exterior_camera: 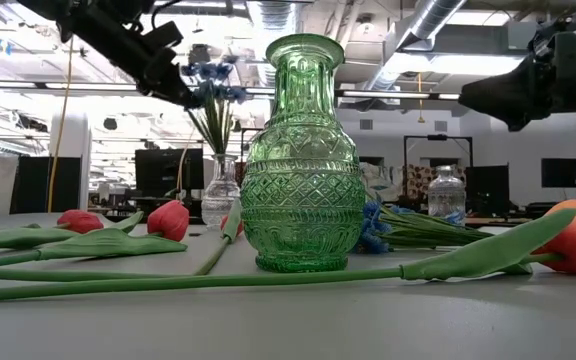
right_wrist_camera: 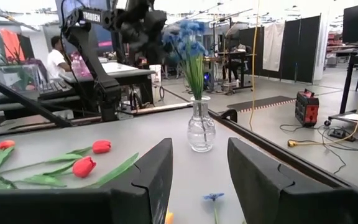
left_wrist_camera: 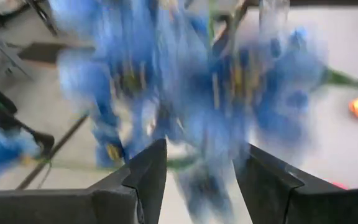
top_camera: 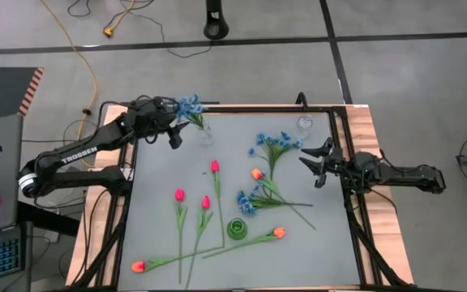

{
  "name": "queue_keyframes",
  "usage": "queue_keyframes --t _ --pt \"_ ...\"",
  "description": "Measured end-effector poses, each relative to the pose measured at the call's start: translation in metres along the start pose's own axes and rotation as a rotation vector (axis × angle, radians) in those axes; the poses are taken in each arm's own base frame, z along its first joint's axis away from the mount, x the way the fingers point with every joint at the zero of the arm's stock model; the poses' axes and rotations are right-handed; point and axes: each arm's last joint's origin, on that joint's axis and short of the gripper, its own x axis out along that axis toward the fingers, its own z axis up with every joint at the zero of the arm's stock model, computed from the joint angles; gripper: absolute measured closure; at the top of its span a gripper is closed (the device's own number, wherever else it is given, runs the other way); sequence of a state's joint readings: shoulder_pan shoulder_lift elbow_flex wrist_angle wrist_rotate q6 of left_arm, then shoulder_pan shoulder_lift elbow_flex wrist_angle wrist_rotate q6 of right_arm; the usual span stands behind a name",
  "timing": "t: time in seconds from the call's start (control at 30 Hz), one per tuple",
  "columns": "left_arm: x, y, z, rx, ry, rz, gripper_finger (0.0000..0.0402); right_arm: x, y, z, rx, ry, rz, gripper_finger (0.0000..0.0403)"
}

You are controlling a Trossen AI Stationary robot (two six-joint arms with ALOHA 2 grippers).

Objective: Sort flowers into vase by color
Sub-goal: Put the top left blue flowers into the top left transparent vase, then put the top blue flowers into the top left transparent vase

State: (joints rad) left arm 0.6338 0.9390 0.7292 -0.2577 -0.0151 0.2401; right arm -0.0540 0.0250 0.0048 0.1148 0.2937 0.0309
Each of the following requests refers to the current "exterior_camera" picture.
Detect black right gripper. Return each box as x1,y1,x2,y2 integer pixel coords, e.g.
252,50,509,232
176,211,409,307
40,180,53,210
458,29,576,132

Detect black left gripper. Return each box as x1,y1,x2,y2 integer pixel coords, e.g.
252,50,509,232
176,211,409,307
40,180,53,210
75,14,204,109

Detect red artificial tulip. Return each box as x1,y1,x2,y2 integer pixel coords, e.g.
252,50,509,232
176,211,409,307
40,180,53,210
0,209,145,253
0,199,191,268
192,197,245,276

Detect blue artificial flower bunch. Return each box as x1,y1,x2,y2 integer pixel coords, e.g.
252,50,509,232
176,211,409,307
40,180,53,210
180,60,250,157
355,199,494,255

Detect clear ribbed glass vase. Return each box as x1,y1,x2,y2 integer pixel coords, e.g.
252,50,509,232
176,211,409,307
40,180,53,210
426,164,468,226

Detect clear round-bellied glass vase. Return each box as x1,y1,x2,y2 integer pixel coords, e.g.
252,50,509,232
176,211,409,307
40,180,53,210
200,153,243,231

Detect green patterned glass vase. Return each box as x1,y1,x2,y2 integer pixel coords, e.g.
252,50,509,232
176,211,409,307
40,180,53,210
240,32,368,274

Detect black computer monitor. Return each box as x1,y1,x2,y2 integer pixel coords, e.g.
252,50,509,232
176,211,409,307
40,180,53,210
134,148,205,194
465,164,511,214

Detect small black monitor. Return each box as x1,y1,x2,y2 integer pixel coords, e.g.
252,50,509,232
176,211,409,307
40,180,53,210
541,157,576,189

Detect patterned cushions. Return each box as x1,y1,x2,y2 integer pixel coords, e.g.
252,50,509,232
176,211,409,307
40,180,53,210
362,162,467,204

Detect black upright panel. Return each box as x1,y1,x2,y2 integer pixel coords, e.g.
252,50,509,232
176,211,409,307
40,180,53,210
10,156,83,215

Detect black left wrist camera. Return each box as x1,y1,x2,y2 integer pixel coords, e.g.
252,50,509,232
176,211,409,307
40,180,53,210
140,20,185,55

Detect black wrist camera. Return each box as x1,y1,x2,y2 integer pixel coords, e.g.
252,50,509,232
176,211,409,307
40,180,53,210
553,32,576,76
140,20,185,55

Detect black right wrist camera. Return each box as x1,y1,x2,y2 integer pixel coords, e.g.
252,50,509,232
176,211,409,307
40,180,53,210
553,32,576,76

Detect black metal frame stand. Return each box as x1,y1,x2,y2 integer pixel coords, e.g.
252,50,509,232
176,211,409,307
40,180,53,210
402,133,474,201

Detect yellow hanging cable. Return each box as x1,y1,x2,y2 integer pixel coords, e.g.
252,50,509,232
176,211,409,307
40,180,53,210
46,37,75,214

